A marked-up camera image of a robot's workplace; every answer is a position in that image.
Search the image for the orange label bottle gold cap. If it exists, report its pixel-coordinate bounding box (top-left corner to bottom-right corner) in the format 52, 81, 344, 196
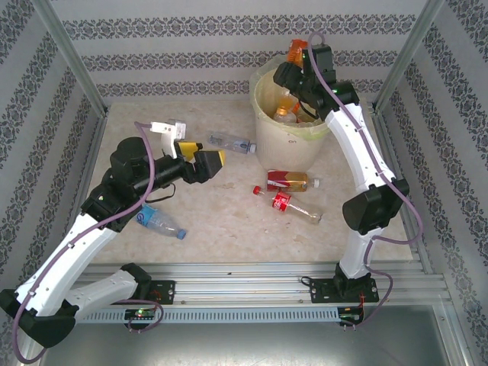
285, 38, 308, 66

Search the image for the clear bottle small blue label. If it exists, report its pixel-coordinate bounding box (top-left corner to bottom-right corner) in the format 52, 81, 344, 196
207, 131, 257, 154

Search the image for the orange juice bottle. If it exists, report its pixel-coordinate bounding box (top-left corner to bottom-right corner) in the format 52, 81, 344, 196
273, 93, 300, 124

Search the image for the clear bottle blue cap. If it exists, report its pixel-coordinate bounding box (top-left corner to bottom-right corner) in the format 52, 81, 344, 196
136, 204, 188, 240

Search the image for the red gold tea bottle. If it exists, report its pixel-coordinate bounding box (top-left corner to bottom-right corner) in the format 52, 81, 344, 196
266, 170, 320, 193

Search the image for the cola bottle red cap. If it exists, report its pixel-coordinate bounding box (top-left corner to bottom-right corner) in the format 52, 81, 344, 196
252, 185, 323, 226

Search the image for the green plastic bin liner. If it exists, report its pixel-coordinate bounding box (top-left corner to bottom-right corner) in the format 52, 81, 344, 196
249, 53, 333, 137

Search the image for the cream plastic waste bin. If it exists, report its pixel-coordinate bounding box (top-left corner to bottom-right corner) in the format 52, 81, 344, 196
251, 70, 333, 172

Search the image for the grey metal shelf panel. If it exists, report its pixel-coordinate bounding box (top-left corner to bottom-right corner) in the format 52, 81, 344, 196
37, 322, 470, 366

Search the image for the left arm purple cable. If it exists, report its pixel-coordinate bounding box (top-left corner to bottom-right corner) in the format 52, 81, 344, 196
13, 120, 165, 363

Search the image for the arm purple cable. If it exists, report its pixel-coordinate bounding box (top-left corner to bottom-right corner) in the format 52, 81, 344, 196
13, 120, 165, 363
308, 32, 424, 332

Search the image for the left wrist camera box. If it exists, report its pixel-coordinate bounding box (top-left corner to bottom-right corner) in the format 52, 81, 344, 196
149, 119, 188, 159

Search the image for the right thin black camera cable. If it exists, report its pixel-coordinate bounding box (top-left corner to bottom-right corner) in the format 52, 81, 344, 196
297, 95, 318, 120

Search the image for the thin black camera cable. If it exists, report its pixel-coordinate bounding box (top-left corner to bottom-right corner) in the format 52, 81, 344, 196
297, 95, 318, 120
146, 182, 176, 203

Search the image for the left thin black camera cable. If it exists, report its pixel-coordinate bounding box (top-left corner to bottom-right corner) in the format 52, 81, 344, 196
146, 182, 176, 203

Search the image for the aluminium side rail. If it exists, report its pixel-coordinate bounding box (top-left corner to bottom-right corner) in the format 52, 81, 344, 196
371, 112, 434, 275
53, 114, 110, 279

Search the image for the aluminium frame post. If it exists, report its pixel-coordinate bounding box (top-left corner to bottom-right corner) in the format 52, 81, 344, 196
30, 0, 111, 117
371, 0, 447, 114

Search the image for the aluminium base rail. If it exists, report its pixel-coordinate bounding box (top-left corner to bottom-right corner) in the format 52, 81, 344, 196
36, 261, 453, 306

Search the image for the slotted white cable duct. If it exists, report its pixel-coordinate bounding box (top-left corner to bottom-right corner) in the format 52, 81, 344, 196
51, 307, 340, 324

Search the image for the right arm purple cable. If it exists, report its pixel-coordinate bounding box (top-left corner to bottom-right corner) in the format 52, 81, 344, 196
308, 32, 424, 332

